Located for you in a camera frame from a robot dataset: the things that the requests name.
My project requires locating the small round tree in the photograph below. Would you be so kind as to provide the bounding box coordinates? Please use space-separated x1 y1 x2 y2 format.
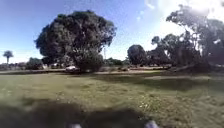
126 44 148 67

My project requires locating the green grass field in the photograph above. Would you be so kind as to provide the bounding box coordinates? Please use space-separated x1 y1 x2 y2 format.
0 70 224 128

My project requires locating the white car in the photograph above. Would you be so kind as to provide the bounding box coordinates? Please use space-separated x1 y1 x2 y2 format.
64 65 81 74

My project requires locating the large round dark tree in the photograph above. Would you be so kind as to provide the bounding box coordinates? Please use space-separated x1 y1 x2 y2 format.
34 9 118 73

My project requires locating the robot's own part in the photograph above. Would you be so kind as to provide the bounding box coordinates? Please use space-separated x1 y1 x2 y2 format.
144 120 160 128
69 123 82 128

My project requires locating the pale dirt path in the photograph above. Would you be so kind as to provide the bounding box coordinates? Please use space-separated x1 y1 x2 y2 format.
0 68 168 76

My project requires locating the low dark bush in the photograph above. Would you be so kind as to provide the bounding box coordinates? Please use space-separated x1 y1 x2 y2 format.
25 57 45 71

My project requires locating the group of tall trees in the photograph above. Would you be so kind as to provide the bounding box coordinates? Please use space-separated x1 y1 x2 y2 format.
147 4 224 74

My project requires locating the palm tree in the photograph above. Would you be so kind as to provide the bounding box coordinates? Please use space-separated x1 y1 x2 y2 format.
2 50 15 66

